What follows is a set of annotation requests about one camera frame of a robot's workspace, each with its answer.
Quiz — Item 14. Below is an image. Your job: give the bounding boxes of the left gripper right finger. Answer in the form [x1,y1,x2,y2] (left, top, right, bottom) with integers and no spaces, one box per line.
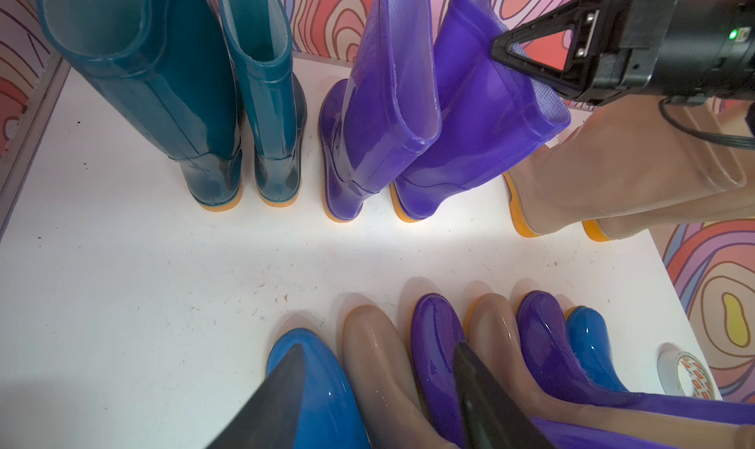
[453,342,554,448]

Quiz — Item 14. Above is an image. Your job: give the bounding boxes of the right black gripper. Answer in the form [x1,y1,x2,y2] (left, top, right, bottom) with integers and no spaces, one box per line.
[491,0,754,104]

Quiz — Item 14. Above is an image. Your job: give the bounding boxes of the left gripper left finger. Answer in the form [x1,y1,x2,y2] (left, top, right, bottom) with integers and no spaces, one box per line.
[208,344,307,449]

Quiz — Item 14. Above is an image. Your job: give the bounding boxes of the blue boot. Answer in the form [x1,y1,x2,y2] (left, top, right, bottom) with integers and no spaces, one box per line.
[566,307,628,392]
[267,328,371,448]

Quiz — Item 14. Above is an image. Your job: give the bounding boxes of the dark purple boot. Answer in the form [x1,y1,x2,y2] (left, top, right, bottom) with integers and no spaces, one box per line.
[391,0,571,222]
[318,0,442,222]

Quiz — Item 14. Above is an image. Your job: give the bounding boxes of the beige boot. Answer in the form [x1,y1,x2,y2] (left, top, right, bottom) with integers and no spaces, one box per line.
[341,305,456,448]
[505,96,743,238]
[464,293,754,448]
[583,102,754,242]

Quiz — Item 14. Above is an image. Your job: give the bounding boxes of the teal boot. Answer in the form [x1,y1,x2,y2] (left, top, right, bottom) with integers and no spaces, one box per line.
[218,0,307,206]
[39,0,243,211]

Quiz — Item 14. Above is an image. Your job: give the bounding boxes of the purple boot front right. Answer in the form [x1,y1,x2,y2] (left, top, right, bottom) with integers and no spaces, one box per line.
[516,291,754,425]

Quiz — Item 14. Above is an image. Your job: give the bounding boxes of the purple boot front left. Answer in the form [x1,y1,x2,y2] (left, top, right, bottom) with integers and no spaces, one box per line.
[410,293,466,448]

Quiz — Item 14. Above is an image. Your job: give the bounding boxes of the tape roll on table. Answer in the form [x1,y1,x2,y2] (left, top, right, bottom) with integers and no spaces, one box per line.
[657,350,716,400]

